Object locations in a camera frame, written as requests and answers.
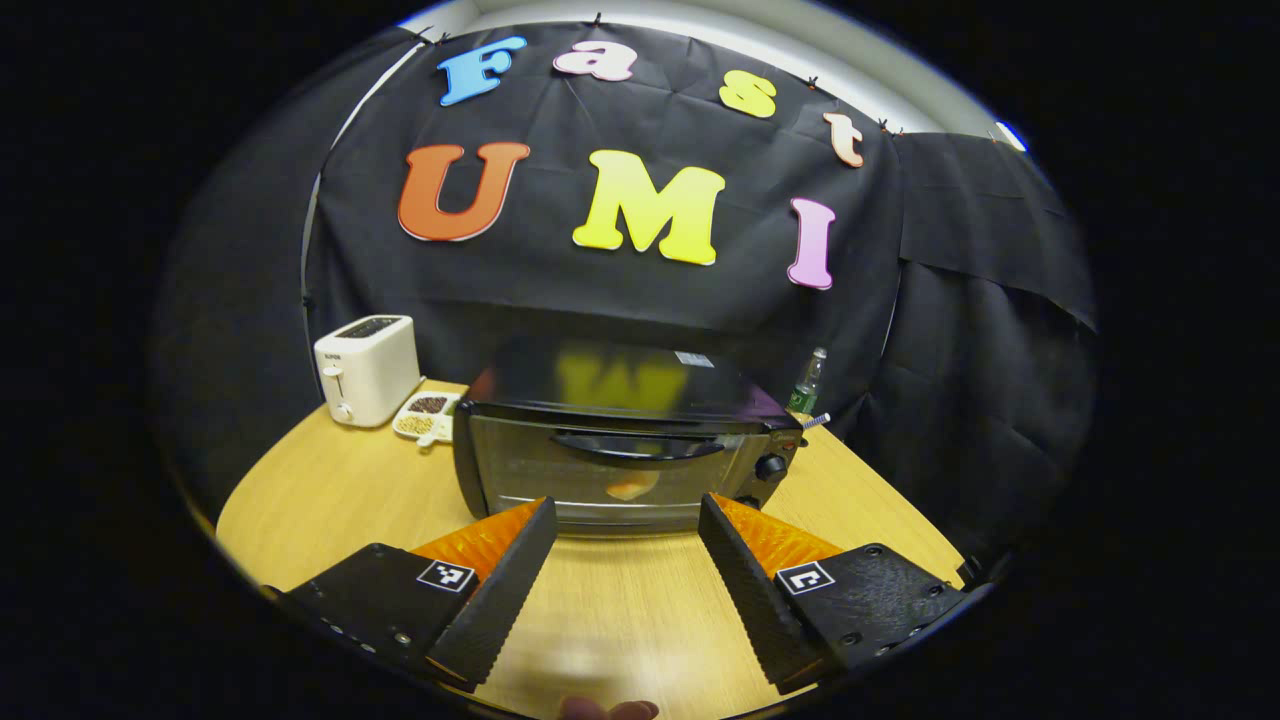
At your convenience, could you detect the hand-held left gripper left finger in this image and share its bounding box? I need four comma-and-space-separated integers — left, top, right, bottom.
260, 497, 559, 693

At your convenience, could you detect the white toaster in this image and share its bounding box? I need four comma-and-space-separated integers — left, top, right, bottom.
313, 315, 422, 429

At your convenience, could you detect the black electric oven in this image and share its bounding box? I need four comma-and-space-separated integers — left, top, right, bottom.
452, 340, 807, 537

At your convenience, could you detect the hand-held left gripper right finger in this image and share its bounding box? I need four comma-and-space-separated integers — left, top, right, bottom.
697, 492, 973, 697

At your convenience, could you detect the white divided snack dish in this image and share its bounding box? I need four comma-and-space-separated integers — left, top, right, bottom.
392, 390, 463, 448

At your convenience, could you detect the clear green label water bottle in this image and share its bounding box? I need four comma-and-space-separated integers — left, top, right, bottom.
787, 347, 829, 416

